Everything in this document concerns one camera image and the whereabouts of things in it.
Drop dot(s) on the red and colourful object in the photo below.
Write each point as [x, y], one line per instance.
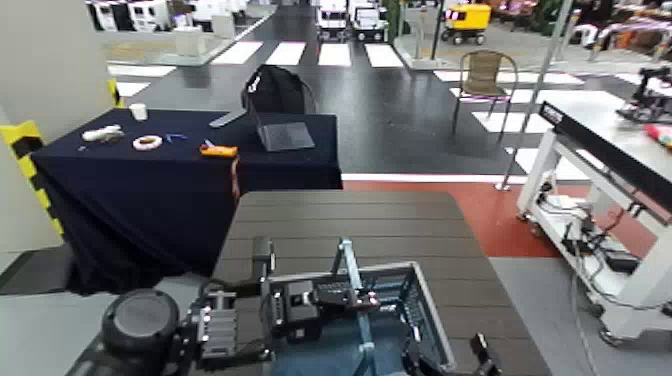
[660, 135]

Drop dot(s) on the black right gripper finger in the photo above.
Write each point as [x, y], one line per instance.
[484, 354]

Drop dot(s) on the black power adapter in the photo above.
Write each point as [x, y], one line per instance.
[622, 262]

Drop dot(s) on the white and pink tape roll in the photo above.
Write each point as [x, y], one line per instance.
[137, 143]

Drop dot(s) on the small black robot arm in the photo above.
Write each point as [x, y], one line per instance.
[648, 100]

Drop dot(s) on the white machine cabinets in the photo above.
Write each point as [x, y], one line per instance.
[131, 14]

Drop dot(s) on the white truck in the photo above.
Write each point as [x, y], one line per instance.
[332, 18]
[369, 21]

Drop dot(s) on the white paper cup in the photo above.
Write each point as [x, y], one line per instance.
[138, 112]

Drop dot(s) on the green potted plant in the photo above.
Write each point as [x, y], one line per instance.
[392, 18]
[546, 10]

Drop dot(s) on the navy cloth covered table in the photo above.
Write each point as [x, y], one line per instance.
[131, 210]

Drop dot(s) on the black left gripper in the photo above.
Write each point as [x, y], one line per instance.
[294, 315]

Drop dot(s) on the grey and teal plastic crate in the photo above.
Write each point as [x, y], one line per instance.
[336, 352]

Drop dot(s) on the white workbench with black edge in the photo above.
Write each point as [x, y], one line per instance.
[593, 118]

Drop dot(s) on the orange hand tool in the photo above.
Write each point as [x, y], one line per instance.
[219, 152]

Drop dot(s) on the small blue tool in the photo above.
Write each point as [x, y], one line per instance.
[175, 137]

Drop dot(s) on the brown wicker chair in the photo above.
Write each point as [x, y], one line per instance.
[483, 71]

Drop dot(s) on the yellow and black hazard strip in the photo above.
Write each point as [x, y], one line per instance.
[114, 93]
[26, 152]

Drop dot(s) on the dark lamp post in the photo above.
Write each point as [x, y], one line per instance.
[437, 29]

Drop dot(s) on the clear acrylic display stand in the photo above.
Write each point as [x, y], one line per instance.
[286, 136]

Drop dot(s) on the slanted grey metal pole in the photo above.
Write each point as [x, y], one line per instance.
[538, 89]

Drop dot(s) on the grey flat bar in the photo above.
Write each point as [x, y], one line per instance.
[227, 119]

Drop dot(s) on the white pedestal box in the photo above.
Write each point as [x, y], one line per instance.
[190, 41]

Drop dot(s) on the yellow vehicle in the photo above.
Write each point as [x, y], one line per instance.
[467, 18]

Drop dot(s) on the white crumpled object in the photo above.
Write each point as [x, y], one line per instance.
[102, 134]

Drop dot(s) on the black backpack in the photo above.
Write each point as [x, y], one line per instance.
[278, 89]

